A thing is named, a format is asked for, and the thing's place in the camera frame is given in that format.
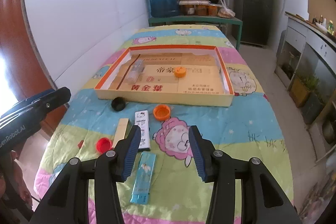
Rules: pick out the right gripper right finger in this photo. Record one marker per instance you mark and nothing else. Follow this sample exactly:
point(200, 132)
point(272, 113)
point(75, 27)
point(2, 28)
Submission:
point(214, 165)

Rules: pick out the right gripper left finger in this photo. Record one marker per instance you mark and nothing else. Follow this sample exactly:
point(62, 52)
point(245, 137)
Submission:
point(112, 167)

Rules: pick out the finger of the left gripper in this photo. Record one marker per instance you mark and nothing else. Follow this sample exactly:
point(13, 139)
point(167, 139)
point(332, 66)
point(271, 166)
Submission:
point(45, 102)

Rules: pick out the red bottle cap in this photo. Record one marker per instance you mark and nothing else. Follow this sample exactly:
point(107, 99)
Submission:
point(103, 145)

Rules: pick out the teal rectangular box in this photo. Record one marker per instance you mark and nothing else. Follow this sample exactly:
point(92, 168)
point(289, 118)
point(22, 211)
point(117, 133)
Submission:
point(142, 183)

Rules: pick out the gold rectangular box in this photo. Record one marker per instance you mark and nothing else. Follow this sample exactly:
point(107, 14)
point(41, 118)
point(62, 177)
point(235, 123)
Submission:
point(122, 131)

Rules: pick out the white Hello Kitty box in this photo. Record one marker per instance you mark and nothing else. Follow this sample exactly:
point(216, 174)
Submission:
point(142, 120)

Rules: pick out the black bottle cap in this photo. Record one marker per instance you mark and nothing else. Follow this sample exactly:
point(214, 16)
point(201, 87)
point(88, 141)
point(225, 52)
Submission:
point(118, 104)

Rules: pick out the orange bottle cap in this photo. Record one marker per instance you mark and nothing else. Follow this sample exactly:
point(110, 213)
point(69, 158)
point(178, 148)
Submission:
point(180, 72)
point(161, 112)

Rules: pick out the clear glitter rectangular box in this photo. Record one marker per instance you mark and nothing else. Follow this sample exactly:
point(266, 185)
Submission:
point(134, 72)

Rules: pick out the brown wooden door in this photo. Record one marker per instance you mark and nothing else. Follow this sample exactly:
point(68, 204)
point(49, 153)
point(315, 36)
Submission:
point(25, 72)

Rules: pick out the shallow orange-rimmed cardboard box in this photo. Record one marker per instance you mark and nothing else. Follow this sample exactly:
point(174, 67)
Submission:
point(207, 81)

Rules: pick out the grey kitchen counter cabinet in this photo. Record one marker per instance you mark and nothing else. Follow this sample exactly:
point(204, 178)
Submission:
point(306, 66)

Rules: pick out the green low bench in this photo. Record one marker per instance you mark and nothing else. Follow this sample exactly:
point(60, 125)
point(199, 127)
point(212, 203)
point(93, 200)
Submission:
point(203, 19)

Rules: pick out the plastic bag of buns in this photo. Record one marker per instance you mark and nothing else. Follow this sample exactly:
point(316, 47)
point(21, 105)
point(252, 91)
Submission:
point(225, 11)

